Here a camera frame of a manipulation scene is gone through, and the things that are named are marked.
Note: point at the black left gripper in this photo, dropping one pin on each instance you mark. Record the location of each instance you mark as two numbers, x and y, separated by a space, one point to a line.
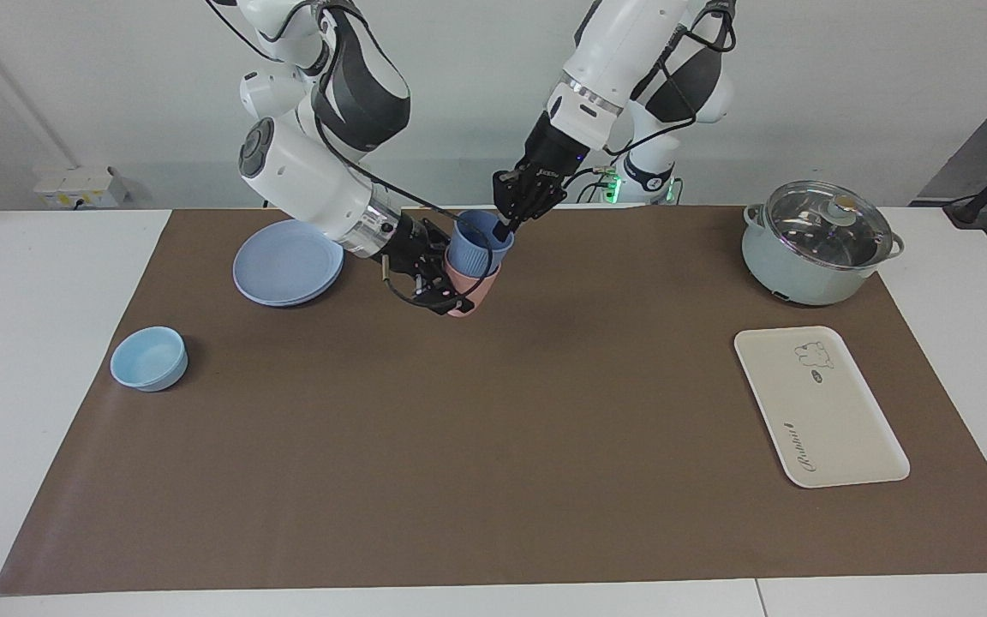
553 150

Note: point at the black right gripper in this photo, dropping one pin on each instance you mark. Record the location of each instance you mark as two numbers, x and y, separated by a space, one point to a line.
415 247

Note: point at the blue plastic cup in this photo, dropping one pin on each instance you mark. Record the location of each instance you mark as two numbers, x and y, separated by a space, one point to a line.
472 253

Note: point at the pink plastic cup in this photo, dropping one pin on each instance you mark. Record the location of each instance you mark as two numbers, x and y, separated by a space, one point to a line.
478 296

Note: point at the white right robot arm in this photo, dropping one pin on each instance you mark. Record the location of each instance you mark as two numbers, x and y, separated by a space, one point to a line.
305 180

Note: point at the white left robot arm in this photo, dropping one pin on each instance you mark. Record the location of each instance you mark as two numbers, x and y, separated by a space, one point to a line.
613 43

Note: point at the cream rabbit print tray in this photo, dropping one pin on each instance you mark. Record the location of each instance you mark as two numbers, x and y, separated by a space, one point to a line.
819 411

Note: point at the pale blue plate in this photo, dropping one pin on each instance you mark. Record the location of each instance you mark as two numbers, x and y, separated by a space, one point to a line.
288 261

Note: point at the brown table mat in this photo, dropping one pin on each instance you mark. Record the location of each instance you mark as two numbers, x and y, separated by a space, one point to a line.
545 446

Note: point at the glass pot lid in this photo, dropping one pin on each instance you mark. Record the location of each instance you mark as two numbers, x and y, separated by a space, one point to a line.
810 227

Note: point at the pale green electric pot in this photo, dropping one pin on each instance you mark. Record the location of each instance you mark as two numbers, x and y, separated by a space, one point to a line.
802 278

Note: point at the light blue bowl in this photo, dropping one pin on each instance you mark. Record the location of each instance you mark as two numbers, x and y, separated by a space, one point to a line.
149 360

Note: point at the white power strip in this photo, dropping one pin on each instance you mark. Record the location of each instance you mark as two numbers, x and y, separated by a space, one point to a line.
82 184

